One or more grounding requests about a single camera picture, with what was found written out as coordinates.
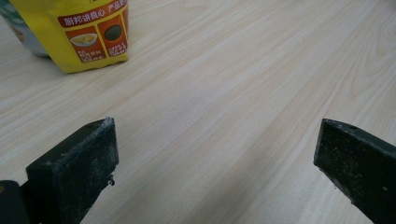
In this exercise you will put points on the clear jar with grey lid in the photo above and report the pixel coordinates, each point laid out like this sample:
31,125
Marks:
21,31

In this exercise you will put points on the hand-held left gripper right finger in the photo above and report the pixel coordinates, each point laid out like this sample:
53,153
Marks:
364,168

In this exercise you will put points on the yellow seasoning pouch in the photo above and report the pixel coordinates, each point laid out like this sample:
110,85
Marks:
77,18

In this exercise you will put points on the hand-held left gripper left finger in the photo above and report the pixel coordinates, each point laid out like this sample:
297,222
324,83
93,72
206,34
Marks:
74,168

